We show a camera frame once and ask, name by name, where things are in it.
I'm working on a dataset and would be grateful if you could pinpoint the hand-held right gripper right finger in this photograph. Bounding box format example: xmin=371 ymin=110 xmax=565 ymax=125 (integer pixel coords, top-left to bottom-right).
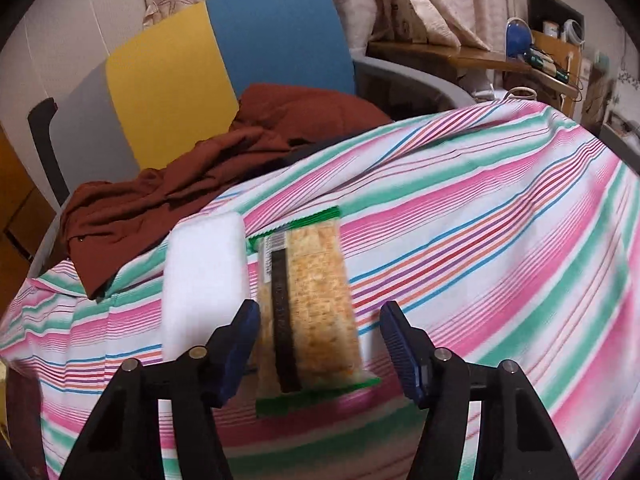
xmin=379 ymin=301 xmax=576 ymax=480

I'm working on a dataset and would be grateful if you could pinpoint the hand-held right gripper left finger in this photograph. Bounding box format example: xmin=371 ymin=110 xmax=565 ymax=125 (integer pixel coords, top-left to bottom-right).
xmin=60 ymin=299 xmax=262 ymax=480

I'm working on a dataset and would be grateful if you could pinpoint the white sponge block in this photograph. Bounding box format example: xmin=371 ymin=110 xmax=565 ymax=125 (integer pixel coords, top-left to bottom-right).
xmin=161 ymin=211 xmax=249 ymax=363

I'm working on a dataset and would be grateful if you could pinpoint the cracker packet with green ends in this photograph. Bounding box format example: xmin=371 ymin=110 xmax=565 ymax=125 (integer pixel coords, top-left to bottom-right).
xmin=247 ymin=206 xmax=382 ymax=418

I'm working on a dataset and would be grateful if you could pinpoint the striped tablecloth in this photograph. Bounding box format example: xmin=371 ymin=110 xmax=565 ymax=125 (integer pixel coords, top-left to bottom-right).
xmin=0 ymin=95 xmax=640 ymax=480

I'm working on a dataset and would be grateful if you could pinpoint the dark red cloth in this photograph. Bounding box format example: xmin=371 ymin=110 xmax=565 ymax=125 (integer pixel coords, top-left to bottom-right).
xmin=59 ymin=82 xmax=393 ymax=301

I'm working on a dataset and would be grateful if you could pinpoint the wooden wardrobe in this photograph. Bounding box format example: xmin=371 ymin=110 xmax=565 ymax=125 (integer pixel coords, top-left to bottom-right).
xmin=0 ymin=125 xmax=56 ymax=281

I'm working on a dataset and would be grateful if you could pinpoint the grey yellow blue chair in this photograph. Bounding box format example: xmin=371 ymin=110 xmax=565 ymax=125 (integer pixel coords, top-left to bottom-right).
xmin=27 ymin=0 xmax=476 ymax=276

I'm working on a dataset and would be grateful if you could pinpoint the wooden desk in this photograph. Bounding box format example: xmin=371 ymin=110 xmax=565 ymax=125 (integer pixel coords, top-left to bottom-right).
xmin=367 ymin=40 xmax=583 ymax=98

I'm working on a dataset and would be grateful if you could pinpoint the brown wooden board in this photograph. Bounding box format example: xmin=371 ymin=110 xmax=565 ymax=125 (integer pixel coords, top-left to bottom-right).
xmin=530 ymin=30 xmax=586 ymax=116

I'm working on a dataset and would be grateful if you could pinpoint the blue plastic object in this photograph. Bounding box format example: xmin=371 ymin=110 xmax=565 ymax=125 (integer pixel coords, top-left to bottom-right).
xmin=505 ymin=16 xmax=532 ymax=60

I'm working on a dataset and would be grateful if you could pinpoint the patterned beige curtain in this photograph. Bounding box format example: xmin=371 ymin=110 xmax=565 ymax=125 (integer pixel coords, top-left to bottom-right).
xmin=140 ymin=0 xmax=541 ymax=53

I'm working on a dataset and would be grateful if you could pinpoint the dark shelf box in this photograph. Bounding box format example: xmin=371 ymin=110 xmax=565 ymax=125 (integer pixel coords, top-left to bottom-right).
xmin=527 ymin=0 xmax=586 ymax=46

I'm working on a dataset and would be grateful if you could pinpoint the white cable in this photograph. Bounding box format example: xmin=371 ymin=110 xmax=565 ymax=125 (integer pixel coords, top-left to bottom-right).
xmin=470 ymin=85 xmax=538 ymax=106

